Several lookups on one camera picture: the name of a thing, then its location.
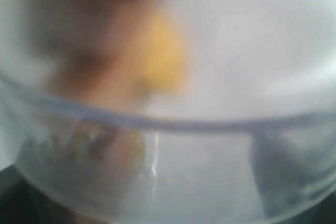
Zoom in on coins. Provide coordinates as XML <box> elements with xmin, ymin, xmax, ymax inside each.
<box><xmin>47</xmin><ymin>0</ymin><xmax>190</xmax><ymax>183</ymax></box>

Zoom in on clear plastic shaker jar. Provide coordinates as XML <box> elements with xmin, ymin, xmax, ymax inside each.
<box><xmin>1</xmin><ymin>77</ymin><xmax>335</xmax><ymax>223</ymax></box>

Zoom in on clear dome shaker lid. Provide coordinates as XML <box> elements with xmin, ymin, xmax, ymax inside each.
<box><xmin>1</xmin><ymin>0</ymin><xmax>335</xmax><ymax>131</ymax></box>

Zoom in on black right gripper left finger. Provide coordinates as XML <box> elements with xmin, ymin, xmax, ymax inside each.
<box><xmin>1</xmin><ymin>166</ymin><xmax>84</xmax><ymax>224</ymax></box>

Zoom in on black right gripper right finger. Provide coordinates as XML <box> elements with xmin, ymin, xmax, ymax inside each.
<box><xmin>308</xmin><ymin>192</ymin><xmax>336</xmax><ymax>224</ymax></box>

